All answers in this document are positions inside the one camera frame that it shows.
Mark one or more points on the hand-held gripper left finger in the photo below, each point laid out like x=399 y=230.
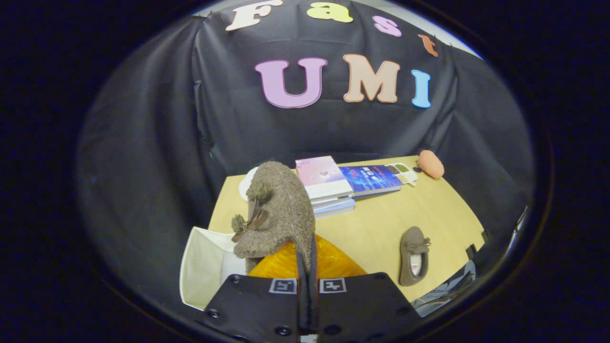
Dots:
x=252 y=309

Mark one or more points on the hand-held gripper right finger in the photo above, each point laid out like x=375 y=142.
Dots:
x=362 y=309

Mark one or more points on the white fabric storage box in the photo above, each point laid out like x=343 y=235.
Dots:
x=205 y=267

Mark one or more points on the brown fuzzy shoe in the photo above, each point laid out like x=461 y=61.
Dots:
x=413 y=257
x=281 y=209

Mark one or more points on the white book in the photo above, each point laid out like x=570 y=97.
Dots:
x=336 y=206

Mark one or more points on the white round object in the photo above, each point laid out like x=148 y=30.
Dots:
x=246 y=183

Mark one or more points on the blue cover book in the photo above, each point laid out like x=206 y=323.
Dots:
x=374 y=178

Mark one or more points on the pink cover book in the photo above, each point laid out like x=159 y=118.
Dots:
x=320 y=174

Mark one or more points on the orange fuzzy toy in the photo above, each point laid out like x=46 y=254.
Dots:
x=431 y=164

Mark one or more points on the black backdrop cloth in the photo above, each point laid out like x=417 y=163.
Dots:
x=157 y=157

